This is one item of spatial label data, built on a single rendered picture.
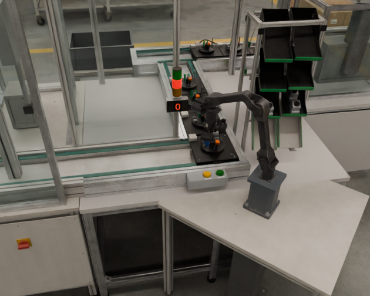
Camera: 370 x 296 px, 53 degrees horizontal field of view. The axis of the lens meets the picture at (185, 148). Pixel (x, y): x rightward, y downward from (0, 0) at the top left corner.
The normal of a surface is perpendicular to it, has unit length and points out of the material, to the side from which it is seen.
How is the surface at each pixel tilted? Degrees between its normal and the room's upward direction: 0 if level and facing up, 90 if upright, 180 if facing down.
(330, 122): 90
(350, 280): 0
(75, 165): 0
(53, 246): 90
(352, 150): 90
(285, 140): 45
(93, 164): 0
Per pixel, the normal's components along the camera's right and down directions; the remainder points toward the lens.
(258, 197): -0.56, 0.50
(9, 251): 0.18, 0.61
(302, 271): 0.02, -0.79
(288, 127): 0.03, -0.12
